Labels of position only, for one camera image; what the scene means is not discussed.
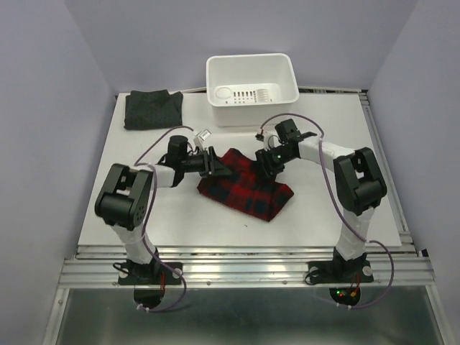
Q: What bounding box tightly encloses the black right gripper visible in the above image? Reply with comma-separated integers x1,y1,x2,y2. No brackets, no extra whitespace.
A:
255,145,296,183

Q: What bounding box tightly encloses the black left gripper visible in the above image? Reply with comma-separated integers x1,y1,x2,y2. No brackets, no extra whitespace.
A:
181,146,232,178

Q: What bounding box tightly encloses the red black plaid skirt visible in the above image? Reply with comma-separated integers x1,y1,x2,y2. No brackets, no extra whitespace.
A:
197,148,294,222

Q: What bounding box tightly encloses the grey polka dot skirt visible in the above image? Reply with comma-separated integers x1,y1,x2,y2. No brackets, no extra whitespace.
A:
124,90,183,131

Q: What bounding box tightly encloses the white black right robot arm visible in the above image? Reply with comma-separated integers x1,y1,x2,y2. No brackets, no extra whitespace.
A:
255,119,387,285

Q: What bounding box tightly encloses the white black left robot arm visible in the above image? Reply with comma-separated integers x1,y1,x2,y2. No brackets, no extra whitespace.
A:
94,129,232,285

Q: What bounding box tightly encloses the white plastic bin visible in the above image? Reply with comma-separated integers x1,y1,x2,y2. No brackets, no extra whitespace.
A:
206,53,300,127

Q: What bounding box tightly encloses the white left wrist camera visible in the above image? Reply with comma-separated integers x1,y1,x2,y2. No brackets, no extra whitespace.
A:
193,129,211,151

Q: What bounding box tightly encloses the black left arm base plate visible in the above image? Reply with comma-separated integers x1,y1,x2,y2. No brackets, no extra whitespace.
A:
112,259,183,313

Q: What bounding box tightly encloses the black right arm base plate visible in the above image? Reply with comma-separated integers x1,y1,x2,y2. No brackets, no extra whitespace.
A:
304,259,374,309

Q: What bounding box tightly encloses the aluminium table rail frame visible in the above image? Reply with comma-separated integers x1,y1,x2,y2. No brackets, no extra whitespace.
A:
42,84,446,345

